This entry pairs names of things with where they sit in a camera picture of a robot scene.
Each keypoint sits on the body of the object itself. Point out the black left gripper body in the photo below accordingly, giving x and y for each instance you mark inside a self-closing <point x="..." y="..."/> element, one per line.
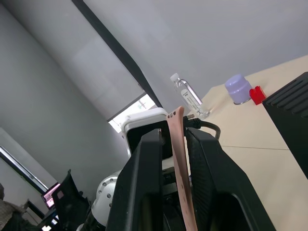
<point x="169" y="187"/>

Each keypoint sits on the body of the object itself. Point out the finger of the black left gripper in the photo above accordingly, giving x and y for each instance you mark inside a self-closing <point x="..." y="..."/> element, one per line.
<point x="216" y="183"/>
<point x="139" y="183"/>

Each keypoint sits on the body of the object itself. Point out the black slotted watch stand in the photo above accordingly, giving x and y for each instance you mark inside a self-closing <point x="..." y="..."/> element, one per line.
<point x="291" y="120"/>

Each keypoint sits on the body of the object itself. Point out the black office chair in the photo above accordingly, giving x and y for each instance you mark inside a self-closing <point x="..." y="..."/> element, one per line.
<point x="69" y="199"/>

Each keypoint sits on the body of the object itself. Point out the monitor with pink screen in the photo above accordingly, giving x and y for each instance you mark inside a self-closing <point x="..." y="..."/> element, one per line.
<point x="50" y="196"/>

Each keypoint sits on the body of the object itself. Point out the clear plastic water bottle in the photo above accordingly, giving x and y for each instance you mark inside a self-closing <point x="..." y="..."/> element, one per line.
<point x="188" y="96"/>

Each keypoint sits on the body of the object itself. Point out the red plastic block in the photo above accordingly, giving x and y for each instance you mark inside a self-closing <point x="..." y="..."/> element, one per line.
<point x="257" y="96"/>

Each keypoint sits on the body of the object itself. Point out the lavender lidded jar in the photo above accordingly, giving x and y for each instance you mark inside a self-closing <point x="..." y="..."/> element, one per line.
<point x="237" y="89"/>

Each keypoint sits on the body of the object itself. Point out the seated bystander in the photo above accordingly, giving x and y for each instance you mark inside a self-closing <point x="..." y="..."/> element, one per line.
<point x="9" y="214"/>

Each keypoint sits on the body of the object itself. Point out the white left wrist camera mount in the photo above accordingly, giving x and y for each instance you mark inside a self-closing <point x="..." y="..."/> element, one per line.
<point x="144" y="120"/>

